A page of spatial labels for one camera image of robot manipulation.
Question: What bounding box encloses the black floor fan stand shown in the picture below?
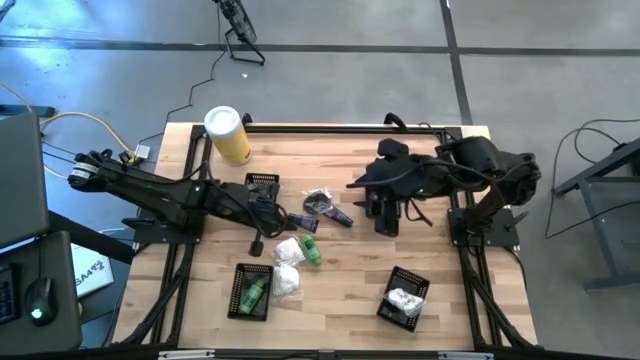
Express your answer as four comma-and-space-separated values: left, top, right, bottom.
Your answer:
212, 0, 267, 67

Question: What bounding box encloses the silver metal bracket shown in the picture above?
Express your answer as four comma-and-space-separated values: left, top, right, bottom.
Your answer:
158, 349, 216, 360
438, 351, 495, 360

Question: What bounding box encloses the dark blue toiletry tube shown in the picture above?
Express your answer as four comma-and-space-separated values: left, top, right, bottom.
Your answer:
323, 205, 354, 229
287, 212, 320, 234

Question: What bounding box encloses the black floor cable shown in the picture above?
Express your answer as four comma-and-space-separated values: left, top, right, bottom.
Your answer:
137, 4, 224, 147

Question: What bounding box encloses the yellow floor cable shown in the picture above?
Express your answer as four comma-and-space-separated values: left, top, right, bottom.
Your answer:
0, 82, 136, 184

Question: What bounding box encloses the black slotted plastic basket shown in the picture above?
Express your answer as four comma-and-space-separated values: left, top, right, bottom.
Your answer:
228, 259, 276, 321
244, 172, 281, 201
375, 265, 431, 334

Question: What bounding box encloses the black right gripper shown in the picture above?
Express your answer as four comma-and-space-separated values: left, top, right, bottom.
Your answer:
349, 139, 441, 239

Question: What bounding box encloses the white paper booklet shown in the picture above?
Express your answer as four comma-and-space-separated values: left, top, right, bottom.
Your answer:
69, 242, 115, 300

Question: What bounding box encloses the black computer mouse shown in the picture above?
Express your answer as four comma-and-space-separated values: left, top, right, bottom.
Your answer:
24, 277, 59, 327

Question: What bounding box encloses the grey side table frame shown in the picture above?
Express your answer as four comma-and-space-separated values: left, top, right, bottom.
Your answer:
552, 137, 640, 292

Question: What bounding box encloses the dark grey desk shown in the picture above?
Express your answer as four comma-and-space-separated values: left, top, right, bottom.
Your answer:
0, 229, 84, 354

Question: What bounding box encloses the white cotton swabs bag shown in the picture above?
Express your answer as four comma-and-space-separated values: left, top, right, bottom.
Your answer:
269, 263, 304, 304
272, 237, 307, 267
383, 287, 425, 319

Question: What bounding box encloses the black keyboard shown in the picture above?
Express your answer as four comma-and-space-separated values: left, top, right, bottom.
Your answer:
0, 263, 22, 326

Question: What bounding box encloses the grey laptop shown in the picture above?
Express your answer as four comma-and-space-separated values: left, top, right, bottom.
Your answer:
0, 110, 51, 250

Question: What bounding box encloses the yellow canister with white lid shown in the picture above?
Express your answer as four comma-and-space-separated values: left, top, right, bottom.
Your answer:
203, 105, 253, 166

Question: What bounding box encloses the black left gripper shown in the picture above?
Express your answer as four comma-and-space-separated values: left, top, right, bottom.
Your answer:
224, 184, 296, 257

